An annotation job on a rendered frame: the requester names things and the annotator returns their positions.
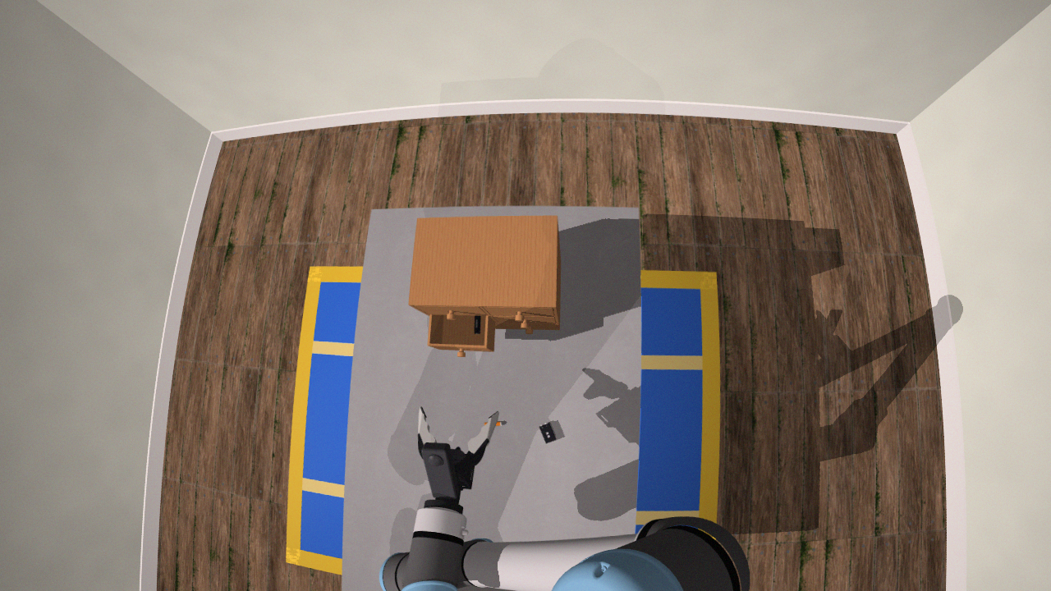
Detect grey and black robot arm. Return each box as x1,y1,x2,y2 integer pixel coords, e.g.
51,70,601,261
379,442,750,591

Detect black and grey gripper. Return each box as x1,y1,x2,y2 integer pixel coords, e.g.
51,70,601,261
418,406,499,514

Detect brown wooden chest of drawers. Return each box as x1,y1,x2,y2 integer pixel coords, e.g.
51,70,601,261
408,216,561,330

